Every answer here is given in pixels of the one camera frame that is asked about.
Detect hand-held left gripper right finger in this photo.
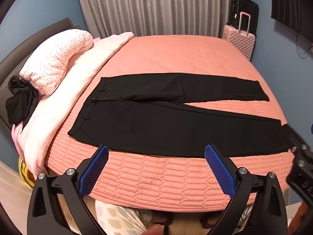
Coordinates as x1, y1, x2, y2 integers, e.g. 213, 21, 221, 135
204, 144, 287, 235

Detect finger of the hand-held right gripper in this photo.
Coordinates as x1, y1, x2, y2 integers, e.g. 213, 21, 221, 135
284, 124, 313, 170

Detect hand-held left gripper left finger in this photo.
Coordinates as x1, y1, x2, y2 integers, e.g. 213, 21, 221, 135
28, 145, 110, 235

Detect black pants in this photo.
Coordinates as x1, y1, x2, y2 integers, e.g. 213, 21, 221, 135
68, 75, 291, 158

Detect person's right forearm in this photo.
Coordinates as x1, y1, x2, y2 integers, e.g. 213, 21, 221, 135
301, 198, 313, 226

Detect person's patterned trousers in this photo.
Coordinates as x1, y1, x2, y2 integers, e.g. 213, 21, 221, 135
94, 199, 147, 235

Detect yellow object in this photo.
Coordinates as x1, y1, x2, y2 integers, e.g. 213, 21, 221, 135
18, 157, 36, 184

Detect light pink blanket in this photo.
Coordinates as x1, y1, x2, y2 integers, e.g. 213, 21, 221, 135
11, 32, 135, 177

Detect black crumpled cloth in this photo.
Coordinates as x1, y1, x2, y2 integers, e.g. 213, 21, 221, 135
5, 75, 40, 128

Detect pink suitcase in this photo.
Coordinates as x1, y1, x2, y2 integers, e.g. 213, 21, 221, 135
222, 12, 257, 61

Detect salmon quilted bedspread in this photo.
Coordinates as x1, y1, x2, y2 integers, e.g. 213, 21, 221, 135
44, 35, 295, 212

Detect pink floral pillow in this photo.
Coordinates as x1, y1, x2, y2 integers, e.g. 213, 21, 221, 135
19, 29, 94, 96

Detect grey bed headboard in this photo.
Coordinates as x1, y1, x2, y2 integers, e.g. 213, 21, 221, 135
0, 17, 81, 152

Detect black suitcase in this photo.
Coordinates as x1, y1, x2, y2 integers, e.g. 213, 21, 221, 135
228, 0, 260, 40

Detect grey pleated curtain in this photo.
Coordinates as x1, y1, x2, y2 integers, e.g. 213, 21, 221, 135
75, 0, 245, 38

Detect black cable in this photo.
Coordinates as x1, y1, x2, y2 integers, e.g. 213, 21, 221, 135
295, 31, 313, 59

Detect black wall television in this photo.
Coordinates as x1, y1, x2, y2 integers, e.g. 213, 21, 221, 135
270, 0, 313, 36

